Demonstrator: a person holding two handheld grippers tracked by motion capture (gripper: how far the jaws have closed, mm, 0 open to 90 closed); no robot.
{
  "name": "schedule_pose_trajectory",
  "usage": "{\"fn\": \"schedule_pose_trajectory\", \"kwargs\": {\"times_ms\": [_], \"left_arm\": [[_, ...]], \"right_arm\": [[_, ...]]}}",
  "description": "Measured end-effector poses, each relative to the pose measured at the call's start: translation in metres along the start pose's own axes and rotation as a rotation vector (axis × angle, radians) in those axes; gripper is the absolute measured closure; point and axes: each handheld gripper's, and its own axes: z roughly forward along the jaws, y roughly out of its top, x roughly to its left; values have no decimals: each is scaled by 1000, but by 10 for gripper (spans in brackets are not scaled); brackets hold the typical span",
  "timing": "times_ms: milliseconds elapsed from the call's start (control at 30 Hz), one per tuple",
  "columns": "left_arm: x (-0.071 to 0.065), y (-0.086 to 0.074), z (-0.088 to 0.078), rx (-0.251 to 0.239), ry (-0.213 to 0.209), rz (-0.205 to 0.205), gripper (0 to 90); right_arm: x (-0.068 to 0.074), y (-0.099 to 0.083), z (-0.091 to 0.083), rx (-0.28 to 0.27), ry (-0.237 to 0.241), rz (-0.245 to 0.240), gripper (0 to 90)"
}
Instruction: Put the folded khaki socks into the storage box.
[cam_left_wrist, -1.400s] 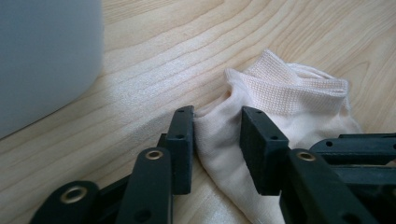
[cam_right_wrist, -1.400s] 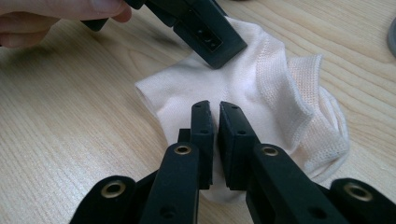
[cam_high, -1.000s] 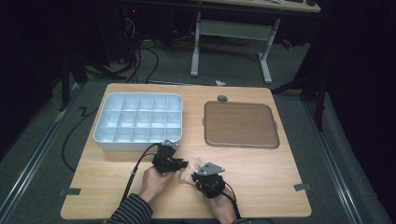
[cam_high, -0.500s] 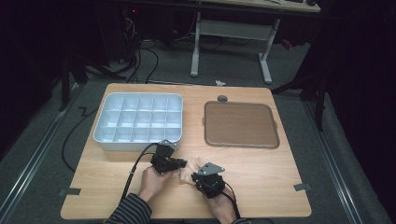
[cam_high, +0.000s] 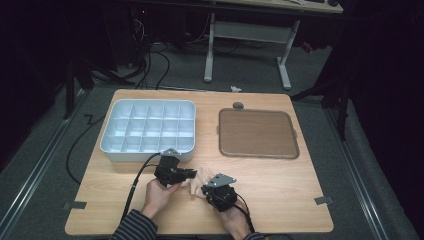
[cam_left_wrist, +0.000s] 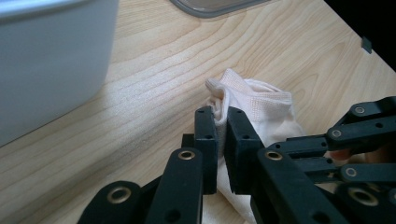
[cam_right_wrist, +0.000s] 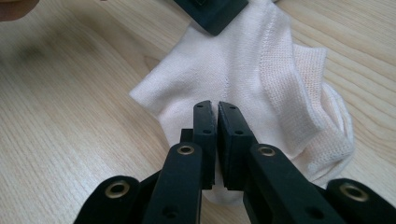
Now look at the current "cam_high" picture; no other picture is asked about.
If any brown wooden tray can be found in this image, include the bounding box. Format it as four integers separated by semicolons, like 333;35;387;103
217;107;301;160

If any hand-held gripper black cable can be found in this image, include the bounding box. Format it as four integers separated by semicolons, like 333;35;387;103
120;151;163;224
232;192;296;240

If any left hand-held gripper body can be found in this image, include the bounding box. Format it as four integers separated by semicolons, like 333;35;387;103
153;147;188;188

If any right hand-held gripper black cable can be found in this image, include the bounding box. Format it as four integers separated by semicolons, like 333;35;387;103
232;192;296;240

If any person's right hand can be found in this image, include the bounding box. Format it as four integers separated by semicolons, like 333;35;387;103
217;199;253;240

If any left hand-held gripper black cable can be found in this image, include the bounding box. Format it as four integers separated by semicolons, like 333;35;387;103
120;151;163;224

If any grey tape piece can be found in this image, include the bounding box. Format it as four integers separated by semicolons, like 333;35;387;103
313;195;334;206
62;200;88;212

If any long black floor cable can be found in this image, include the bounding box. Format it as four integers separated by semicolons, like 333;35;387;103
65;113;108;186

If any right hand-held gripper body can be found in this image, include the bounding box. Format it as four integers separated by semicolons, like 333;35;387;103
201;172;239;213

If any black metal stand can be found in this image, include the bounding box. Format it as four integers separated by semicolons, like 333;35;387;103
290;75;352;142
62;58;136;120

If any white divided storage box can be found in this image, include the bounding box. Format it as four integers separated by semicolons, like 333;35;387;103
99;98;197;164

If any black floor cable bundle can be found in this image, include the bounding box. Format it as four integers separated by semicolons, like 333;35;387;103
131;16;172;91

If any white-legged wooden desk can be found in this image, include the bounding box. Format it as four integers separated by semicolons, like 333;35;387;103
202;0;345;92

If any metal floor rail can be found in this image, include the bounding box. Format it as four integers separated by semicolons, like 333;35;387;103
0;89;88;232
326;108;390;240

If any beige ankle sock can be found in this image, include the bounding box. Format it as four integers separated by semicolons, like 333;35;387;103
181;166;218;198

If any person's left hand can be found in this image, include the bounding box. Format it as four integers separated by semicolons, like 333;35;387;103
140;177;184;220

